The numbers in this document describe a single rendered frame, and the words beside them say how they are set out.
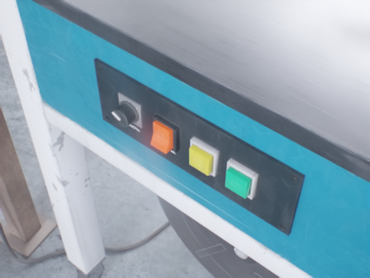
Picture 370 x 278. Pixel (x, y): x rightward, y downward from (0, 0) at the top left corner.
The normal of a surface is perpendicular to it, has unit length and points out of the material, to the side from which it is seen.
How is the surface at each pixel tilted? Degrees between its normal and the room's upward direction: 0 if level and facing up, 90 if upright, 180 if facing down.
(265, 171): 90
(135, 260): 0
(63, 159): 90
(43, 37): 90
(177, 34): 0
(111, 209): 0
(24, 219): 90
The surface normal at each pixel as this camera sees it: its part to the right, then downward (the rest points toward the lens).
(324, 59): 0.00, -0.68
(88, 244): 0.78, 0.46
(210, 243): -0.63, 0.57
